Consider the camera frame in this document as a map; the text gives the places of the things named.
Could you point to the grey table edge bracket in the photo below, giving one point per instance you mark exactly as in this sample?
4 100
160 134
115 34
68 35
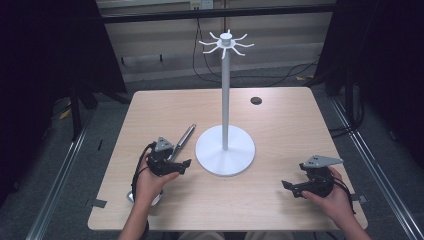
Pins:
97 202
361 199

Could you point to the black stand leg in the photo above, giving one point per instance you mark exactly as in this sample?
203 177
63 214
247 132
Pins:
76 113

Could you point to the round dark table grommet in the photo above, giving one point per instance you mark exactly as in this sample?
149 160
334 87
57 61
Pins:
256 100

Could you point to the person's left hand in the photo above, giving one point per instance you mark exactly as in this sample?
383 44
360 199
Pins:
148 188

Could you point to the person's right hand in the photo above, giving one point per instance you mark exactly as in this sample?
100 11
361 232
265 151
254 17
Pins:
336 203

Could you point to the metal floor rail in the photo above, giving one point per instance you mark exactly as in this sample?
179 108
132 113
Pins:
63 166
376 173

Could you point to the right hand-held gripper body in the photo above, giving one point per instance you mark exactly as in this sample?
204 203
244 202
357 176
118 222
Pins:
320 181

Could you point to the black curtain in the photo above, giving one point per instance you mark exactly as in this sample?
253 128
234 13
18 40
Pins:
50 50
383 50

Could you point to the white wall outlet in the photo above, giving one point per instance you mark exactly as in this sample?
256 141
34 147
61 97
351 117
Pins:
201 4

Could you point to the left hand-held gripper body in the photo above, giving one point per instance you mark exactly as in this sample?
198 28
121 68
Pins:
160 165

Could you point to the black horizontal bar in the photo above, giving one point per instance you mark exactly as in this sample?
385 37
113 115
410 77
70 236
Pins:
216 13

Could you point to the silver metal ladle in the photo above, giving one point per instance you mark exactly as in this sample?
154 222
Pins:
185 136

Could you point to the white hook stand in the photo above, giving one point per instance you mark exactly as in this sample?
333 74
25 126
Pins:
225 100

